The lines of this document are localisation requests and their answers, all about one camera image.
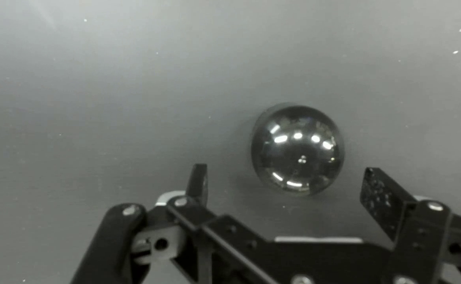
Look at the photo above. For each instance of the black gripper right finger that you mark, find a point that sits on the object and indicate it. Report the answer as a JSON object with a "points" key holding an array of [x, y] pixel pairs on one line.
{"points": [[425, 233]]}

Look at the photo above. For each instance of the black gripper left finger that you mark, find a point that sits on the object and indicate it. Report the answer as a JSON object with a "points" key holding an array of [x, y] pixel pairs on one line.
{"points": [[203, 247]]}

